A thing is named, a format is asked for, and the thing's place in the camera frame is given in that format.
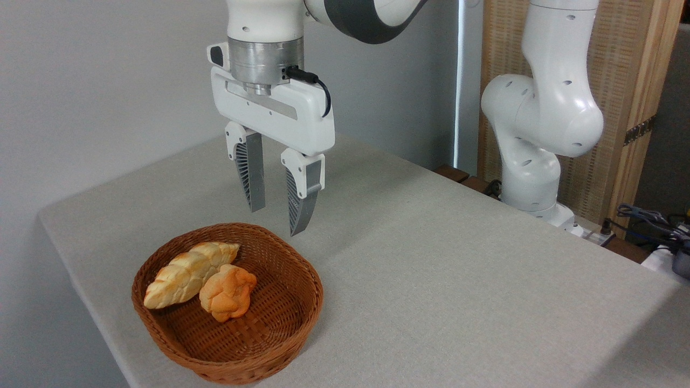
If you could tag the long pale braided bread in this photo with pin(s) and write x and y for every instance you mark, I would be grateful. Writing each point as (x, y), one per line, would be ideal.
(186, 275)

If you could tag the dark metal screen hinge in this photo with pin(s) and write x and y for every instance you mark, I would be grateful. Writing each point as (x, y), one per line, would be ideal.
(640, 130)

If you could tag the wooden rattan folding screen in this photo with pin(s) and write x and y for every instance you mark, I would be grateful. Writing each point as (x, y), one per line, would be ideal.
(620, 54)

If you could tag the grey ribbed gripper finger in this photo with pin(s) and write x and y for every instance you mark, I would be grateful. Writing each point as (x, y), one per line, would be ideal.
(302, 188)
(254, 172)

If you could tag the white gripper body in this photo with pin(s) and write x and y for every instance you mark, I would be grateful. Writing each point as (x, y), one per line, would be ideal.
(302, 116)

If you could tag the black power plug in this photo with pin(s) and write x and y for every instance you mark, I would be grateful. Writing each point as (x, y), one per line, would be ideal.
(607, 226)

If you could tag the blue-grey plastic device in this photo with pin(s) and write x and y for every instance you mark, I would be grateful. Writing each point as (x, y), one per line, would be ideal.
(682, 264)

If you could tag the orange knotted bread roll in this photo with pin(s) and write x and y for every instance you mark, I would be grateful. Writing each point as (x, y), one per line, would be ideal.
(226, 293)

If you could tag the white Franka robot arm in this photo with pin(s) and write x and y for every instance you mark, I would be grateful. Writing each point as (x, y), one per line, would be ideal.
(544, 108)

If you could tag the brown wicker basket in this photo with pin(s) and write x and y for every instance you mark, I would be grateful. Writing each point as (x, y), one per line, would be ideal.
(269, 334)

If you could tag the grey tablecloth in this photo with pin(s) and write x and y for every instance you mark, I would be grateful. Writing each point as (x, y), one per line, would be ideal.
(458, 269)

